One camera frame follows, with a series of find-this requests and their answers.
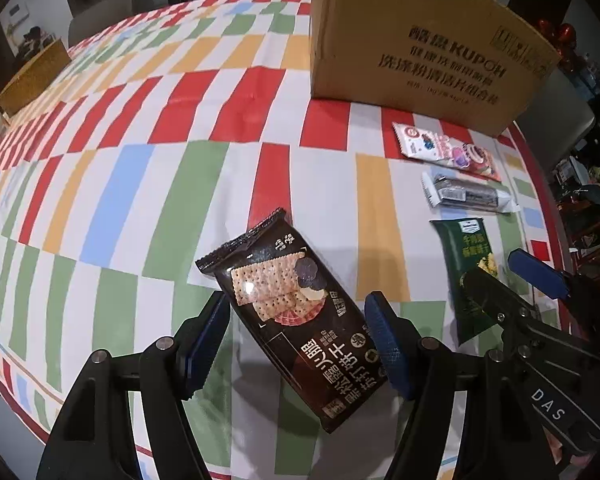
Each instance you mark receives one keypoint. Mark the long pink snack packet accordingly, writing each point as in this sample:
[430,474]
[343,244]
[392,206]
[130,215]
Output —
[445,147]

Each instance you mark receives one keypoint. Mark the white wall intercom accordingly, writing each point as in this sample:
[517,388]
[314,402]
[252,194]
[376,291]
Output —
[19,11]

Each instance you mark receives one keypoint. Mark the small dark figurine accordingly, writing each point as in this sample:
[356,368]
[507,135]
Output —
[32,37]

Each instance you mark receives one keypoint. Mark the black cracker packet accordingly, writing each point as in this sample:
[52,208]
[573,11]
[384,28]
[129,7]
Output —
[280,285]

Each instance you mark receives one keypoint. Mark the orange foil balloons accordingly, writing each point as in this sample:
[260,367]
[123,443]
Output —
[565,35]

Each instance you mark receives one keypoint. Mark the silver black snack packet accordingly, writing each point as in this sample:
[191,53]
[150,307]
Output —
[470,195]

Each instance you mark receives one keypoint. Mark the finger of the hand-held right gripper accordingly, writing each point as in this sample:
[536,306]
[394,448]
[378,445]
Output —
[485,294]
[535,272]

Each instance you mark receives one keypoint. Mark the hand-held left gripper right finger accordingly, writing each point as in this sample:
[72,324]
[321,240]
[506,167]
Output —
[387,345]

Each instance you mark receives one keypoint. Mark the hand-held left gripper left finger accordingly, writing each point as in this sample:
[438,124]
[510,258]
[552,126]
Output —
[205,355]

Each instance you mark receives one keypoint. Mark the dark green snack packet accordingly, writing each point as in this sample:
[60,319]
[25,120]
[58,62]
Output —
[457,255]

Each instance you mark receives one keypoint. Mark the brown cardboard box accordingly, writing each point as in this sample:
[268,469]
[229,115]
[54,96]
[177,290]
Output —
[405,35]

